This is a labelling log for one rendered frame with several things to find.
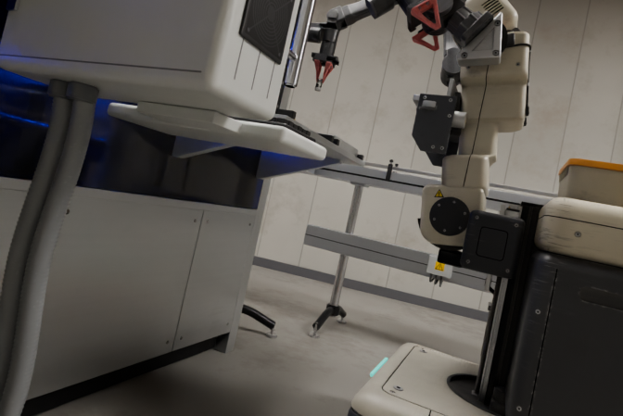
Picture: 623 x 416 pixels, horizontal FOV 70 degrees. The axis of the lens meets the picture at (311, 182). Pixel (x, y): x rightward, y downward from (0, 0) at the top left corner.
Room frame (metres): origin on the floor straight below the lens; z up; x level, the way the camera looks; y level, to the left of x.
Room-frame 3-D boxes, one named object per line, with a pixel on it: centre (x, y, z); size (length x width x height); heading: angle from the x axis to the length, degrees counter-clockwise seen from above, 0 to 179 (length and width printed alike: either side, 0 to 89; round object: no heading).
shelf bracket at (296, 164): (1.72, 0.06, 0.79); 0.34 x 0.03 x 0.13; 66
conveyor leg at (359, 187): (2.53, -0.27, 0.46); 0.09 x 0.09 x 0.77; 66
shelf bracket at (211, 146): (1.26, 0.26, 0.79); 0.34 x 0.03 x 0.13; 66
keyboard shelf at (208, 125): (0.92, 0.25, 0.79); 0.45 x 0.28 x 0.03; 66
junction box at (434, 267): (2.26, -0.73, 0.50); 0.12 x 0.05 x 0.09; 66
